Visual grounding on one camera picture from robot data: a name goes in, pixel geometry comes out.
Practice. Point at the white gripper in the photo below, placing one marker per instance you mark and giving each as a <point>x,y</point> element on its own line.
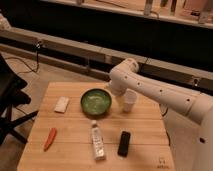
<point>120,100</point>

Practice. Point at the green ceramic bowl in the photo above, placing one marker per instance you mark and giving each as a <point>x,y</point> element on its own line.
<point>96,102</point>

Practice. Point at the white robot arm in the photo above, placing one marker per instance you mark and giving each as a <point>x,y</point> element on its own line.
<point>195,105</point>

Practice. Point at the black remote control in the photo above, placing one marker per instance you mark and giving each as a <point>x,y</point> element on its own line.
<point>124,144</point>

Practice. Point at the white rectangular sponge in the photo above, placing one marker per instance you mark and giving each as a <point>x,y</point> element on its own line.
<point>61,104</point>

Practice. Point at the orange carrot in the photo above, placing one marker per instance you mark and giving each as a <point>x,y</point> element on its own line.
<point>50,138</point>

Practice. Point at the black office chair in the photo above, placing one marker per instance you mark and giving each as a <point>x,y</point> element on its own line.
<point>11,95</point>

